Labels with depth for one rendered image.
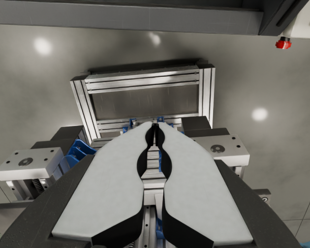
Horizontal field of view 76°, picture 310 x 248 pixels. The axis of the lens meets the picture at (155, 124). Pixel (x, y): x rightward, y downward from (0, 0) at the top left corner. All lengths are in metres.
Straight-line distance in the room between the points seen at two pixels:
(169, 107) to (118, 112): 0.33
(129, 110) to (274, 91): 1.04
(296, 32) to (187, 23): 0.19
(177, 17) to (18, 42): 1.34
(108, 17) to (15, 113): 1.55
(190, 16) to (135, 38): 0.98
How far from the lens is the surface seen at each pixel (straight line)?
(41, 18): 0.46
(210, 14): 0.42
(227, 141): 0.55
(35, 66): 1.63
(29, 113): 1.82
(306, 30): 0.46
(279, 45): 0.64
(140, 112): 1.29
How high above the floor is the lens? 1.36
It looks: 60 degrees down
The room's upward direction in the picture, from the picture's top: 178 degrees counter-clockwise
